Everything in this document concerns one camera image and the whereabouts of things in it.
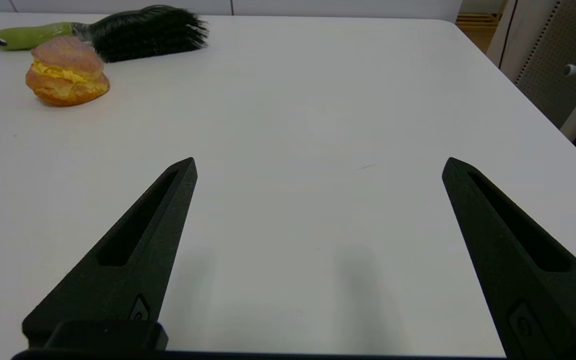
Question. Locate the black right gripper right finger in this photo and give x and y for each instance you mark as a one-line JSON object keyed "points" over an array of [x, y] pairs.
{"points": [[493, 225]]}

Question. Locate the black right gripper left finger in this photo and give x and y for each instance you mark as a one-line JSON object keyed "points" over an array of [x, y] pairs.
{"points": [[163, 225]]}

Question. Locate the cream puff bread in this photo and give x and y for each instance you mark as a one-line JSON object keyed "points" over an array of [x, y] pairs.
{"points": [[65, 75]]}

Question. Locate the white perforated partition panel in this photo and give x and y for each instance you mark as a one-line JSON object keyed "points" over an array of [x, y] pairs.
{"points": [[563, 45]]}

